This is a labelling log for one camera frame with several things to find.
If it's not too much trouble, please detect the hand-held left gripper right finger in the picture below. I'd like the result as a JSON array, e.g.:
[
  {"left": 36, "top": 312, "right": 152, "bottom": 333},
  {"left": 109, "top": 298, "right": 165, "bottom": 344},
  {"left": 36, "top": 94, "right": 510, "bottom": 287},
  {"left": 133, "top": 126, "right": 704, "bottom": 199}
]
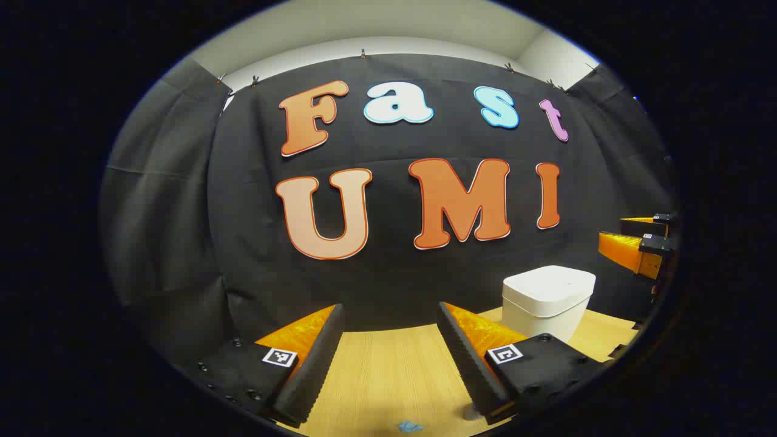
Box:
[{"left": 436, "top": 300, "right": 611, "bottom": 425}]

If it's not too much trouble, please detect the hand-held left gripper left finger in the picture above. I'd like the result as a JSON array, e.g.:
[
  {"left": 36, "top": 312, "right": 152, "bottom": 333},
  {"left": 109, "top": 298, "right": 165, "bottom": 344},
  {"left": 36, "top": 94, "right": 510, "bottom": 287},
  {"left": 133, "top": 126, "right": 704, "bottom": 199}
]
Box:
[{"left": 179, "top": 302, "right": 347, "bottom": 429}]

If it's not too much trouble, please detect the white desktop garbage bin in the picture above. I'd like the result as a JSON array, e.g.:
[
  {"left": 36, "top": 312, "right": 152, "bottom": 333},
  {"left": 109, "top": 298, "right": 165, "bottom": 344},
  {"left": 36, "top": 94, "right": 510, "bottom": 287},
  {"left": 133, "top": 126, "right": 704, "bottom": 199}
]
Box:
[{"left": 501, "top": 265, "right": 597, "bottom": 344}]

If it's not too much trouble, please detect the wooden desktop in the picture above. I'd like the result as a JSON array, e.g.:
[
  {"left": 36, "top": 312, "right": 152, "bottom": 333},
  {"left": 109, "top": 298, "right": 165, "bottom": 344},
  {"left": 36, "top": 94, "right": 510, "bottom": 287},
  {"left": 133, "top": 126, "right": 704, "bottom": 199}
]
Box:
[{"left": 255, "top": 307, "right": 641, "bottom": 437}]

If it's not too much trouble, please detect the black backdrop cloth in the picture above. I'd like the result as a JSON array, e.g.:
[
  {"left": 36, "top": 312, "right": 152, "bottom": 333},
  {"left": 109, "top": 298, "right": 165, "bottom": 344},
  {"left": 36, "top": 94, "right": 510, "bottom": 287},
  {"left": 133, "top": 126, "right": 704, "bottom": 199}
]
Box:
[{"left": 100, "top": 53, "right": 677, "bottom": 371}]

